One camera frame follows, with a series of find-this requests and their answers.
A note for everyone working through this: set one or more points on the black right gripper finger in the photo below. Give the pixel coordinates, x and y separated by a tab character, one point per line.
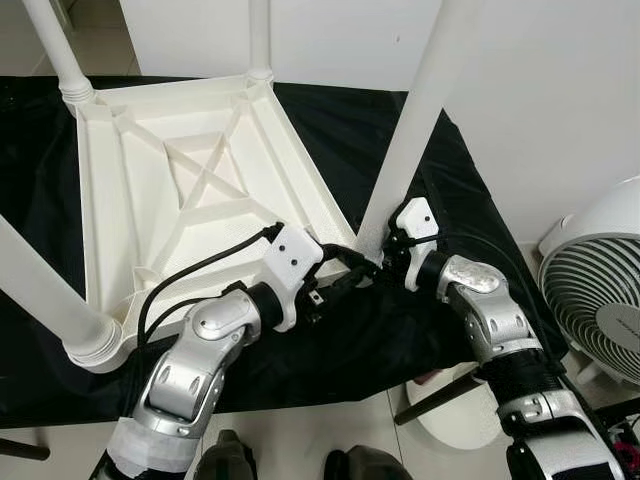
366	264

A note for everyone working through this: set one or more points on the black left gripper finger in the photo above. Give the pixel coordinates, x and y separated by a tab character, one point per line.
332	250
352	286

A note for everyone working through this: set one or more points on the white plastic table leg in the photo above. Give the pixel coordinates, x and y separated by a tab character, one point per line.
40	290
420	110
260	35
55	50

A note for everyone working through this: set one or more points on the white plastic table top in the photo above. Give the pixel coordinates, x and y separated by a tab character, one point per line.
150	200

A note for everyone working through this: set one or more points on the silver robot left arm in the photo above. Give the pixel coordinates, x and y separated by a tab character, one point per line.
190	360

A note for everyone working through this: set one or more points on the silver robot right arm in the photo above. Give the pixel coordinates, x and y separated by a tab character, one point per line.
490	310

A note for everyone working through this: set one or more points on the black tablecloth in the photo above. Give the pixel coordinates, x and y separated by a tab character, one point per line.
350	350

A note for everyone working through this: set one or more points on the black slanted table leg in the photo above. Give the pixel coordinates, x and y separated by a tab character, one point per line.
25	450
430	400

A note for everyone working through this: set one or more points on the dark robot right foot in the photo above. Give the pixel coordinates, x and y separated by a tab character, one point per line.
368	467

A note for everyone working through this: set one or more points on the dark robot foot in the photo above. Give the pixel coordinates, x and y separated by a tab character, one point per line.
368	467
228	458

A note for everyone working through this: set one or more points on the dark robot left foot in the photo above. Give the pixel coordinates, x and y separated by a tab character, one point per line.
228	458

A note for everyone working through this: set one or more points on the white round floor fan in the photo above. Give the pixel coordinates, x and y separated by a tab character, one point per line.
590	290

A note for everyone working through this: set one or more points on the black floor stand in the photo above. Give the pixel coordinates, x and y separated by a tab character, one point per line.
622	440

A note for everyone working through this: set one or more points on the pink round reel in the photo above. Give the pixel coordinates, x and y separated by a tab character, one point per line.
631	456

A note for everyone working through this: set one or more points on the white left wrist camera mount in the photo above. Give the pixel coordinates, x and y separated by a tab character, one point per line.
292	255

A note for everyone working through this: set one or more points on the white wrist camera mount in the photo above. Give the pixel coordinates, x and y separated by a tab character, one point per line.
415	215
292	255

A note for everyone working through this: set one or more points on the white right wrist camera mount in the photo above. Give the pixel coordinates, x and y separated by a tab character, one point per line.
415	215

